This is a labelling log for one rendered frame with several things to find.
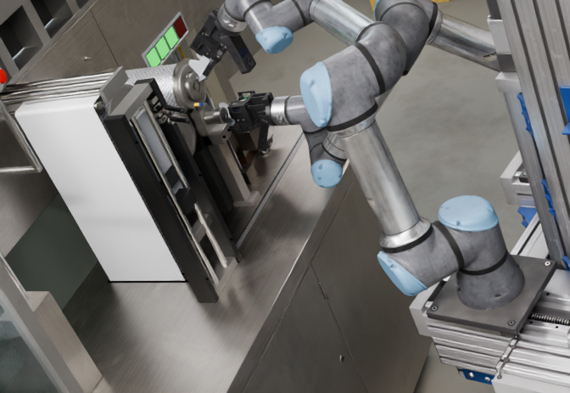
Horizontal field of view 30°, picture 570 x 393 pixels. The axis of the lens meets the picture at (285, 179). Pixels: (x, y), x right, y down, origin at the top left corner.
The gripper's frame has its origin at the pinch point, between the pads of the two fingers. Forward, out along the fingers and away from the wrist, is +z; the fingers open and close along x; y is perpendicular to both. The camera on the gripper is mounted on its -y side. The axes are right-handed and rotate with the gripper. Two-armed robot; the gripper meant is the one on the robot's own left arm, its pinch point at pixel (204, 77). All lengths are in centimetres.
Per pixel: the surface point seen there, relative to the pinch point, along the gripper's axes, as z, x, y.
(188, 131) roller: 9.6, 9.7, -4.3
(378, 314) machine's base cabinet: 35, 2, -77
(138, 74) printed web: 9.9, 2.8, 14.8
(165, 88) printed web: 4.4, 6.9, 6.5
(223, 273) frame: 15, 37, -31
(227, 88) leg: 73, -78, -5
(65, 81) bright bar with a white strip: 1.8, 26.8, 25.7
